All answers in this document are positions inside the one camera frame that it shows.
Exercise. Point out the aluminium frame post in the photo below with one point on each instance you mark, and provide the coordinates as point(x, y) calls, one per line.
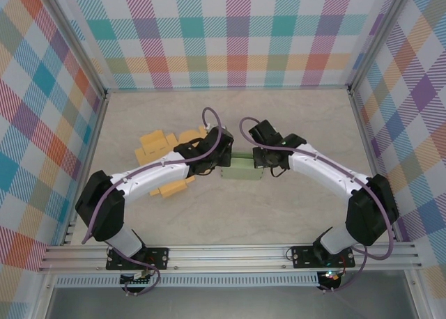
point(75, 42)
point(378, 37)

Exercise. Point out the orange paper box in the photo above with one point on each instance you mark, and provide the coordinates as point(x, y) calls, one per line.
point(155, 146)

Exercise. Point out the aluminium side floor rail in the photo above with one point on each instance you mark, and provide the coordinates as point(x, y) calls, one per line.
point(94, 134)
point(363, 134)

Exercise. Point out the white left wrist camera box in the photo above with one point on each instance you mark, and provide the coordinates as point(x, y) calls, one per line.
point(208, 126)

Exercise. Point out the green paper box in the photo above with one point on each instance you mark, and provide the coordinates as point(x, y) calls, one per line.
point(240, 171)

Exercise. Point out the long aluminium mounting rail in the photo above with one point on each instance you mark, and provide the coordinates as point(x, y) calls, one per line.
point(226, 254)

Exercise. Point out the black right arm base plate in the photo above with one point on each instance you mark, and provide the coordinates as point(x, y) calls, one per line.
point(299, 258)

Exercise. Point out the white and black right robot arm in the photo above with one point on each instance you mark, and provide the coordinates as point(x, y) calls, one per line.
point(369, 211)

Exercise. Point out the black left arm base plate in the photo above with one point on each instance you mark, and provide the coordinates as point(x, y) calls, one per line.
point(162, 258)

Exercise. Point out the grey metal sheet panel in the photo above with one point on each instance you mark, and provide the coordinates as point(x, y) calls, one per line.
point(226, 303)

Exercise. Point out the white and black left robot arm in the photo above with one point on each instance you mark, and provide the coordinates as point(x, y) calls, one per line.
point(101, 204)

